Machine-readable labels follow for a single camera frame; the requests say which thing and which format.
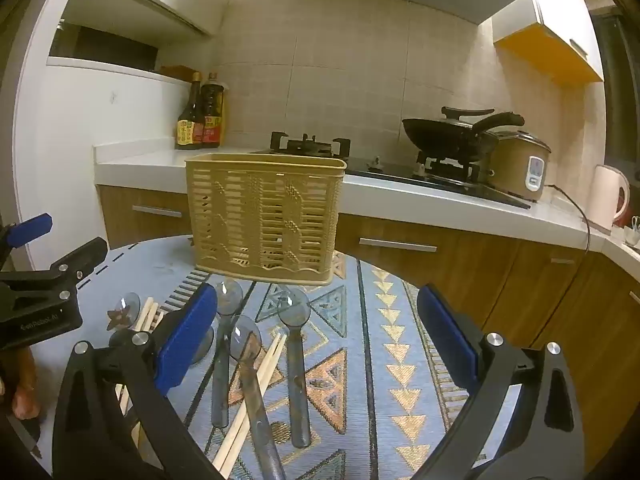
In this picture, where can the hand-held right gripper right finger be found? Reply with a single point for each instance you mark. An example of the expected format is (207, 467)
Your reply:
(445, 335)

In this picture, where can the dark bottle red label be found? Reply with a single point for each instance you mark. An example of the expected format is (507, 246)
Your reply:
(212, 110)

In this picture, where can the black wok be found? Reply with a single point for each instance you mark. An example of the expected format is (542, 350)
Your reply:
(440, 135)

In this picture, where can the white and yellow wall cabinet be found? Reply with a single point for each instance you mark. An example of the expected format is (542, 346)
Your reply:
(555, 55)

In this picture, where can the white cup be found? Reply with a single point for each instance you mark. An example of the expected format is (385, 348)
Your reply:
(632, 230)

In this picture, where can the translucent grey spoon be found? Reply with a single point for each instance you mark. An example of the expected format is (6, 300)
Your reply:
(260, 410)
(297, 385)
(220, 385)
(127, 305)
(204, 349)

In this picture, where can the cardboard box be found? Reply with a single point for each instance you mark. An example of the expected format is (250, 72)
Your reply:
(177, 72)

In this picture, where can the person's left hand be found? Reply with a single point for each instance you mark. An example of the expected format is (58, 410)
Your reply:
(22, 395)

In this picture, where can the black gas stove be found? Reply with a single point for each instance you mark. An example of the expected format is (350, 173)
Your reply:
(390, 172)

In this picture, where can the wooden chopstick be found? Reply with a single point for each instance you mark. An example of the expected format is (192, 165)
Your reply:
(250, 385)
(151, 317)
(260, 390)
(145, 312)
(159, 319)

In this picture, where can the dark bottle yellow label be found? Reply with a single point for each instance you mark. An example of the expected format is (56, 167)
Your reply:
(190, 125)

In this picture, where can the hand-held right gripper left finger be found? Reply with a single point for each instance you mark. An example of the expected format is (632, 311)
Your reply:
(185, 340)

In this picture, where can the white kitchen counter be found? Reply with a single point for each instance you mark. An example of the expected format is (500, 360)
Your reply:
(140, 165)

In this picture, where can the beige rice cooker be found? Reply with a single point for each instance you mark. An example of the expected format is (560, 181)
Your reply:
(515, 170)

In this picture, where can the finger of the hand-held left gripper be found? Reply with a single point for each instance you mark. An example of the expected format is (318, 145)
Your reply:
(32, 227)
(82, 257)

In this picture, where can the small brown star-shaped piece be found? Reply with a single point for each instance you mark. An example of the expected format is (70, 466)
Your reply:
(115, 317)

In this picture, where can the tan plastic utensil basket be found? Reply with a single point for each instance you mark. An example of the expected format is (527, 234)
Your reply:
(260, 210)

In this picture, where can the wooden base cabinet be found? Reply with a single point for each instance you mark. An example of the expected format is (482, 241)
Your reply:
(465, 270)

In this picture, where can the blue patterned tablecloth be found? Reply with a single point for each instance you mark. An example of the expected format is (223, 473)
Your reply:
(390, 310)

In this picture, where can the white tall cabinet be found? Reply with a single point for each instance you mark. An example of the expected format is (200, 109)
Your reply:
(65, 160)

